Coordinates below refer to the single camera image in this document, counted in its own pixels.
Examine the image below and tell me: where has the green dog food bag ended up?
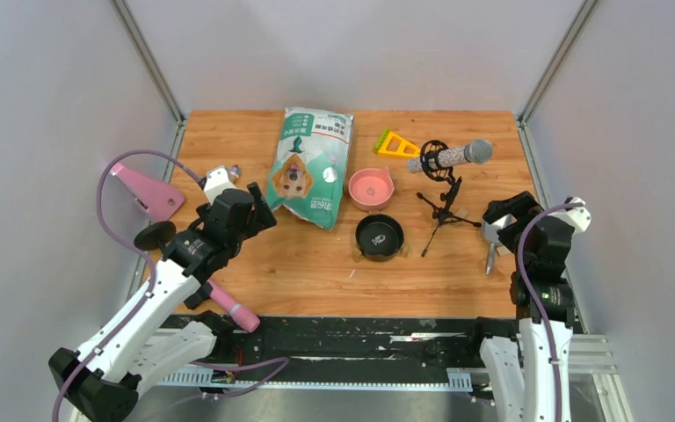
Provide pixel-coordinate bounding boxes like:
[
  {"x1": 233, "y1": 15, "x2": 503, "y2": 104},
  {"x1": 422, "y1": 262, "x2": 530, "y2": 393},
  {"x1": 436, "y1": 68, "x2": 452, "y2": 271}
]
[{"x1": 266, "y1": 106, "x2": 354, "y2": 230}]

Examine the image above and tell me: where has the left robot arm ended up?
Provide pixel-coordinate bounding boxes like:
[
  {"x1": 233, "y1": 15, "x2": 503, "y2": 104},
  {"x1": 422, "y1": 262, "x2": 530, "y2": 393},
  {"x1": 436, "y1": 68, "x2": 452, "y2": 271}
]
[{"x1": 48, "y1": 182, "x2": 277, "y2": 421}]

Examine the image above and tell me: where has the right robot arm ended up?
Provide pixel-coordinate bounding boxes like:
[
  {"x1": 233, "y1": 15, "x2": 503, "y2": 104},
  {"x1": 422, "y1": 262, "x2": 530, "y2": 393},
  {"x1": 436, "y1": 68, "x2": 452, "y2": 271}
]
[{"x1": 466, "y1": 192, "x2": 581, "y2": 421}]

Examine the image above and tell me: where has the pink pet bowl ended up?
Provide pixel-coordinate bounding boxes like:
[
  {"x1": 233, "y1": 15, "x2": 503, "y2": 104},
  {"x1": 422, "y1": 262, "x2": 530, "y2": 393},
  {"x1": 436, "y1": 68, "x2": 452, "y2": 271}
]
[{"x1": 348, "y1": 167, "x2": 395, "y2": 211}]

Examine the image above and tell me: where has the black pet bowl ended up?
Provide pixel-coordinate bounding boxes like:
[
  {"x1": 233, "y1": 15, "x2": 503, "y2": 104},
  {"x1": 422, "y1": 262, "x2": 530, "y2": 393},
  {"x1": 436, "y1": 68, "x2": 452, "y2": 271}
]
[{"x1": 355, "y1": 214, "x2": 405, "y2": 262}]

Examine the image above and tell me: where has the silver metal scoop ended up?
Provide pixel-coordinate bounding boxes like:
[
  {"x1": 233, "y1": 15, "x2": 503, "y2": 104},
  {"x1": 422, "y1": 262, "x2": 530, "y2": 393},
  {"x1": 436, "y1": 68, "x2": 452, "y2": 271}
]
[{"x1": 482, "y1": 215, "x2": 513, "y2": 276}]

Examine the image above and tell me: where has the small colourful figurine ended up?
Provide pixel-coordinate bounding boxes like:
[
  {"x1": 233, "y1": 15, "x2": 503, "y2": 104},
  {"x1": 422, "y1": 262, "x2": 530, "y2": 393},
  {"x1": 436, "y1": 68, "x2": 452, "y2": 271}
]
[{"x1": 227, "y1": 165, "x2": 242, "y2": 180}]

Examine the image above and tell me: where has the glitter silver microphone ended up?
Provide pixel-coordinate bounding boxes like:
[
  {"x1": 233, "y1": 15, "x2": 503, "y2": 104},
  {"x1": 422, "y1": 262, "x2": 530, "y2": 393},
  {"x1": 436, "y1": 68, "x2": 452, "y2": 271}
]
[{"x1": 407, "y1": 139, "x2": 493, "y2": 174}]

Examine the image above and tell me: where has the yellow green triangular toy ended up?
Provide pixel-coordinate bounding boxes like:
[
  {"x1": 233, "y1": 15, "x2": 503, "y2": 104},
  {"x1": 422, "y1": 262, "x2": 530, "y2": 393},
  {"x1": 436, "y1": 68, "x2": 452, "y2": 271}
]
[{"x1": 374, "y1": 128, "x2": 421, "y2": 159}]

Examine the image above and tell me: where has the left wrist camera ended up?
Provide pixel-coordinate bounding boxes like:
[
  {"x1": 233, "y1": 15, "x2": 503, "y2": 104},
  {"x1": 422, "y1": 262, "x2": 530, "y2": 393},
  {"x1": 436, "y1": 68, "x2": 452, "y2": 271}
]
[{"x1": 202, "y1": 165, "x2": 236, "y2": 204}]

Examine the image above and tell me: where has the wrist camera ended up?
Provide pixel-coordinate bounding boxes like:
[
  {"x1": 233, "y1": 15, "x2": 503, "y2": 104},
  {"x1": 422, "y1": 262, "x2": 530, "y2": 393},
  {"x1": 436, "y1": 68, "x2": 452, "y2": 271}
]
[
  {"x1": 202, "y1": 165, "x2": 236, "y2": 204},
  {"x1": 551, "y1": 197, "x2": 592, "y2": 234}
]

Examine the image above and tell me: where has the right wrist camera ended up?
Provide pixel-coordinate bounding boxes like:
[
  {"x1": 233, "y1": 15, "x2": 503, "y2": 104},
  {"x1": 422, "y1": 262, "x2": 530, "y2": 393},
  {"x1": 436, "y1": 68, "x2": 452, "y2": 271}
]
[{"x1": 551, "y1": 197, "x2": 592, "y2": 234}]

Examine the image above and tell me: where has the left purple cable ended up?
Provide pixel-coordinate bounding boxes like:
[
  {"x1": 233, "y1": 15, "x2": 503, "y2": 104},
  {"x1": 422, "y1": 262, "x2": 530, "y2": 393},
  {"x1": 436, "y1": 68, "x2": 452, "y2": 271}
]
[{"x1": 52, "y1": 149, "x2": 205, "y2": 422}]

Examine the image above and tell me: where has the black mounting rail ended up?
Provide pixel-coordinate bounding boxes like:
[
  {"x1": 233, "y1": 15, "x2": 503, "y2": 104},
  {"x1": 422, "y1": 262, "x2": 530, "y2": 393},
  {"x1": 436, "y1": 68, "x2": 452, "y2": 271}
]
[{"x1": 156, "y1": 314, "x2": 584, "y2": 389}]

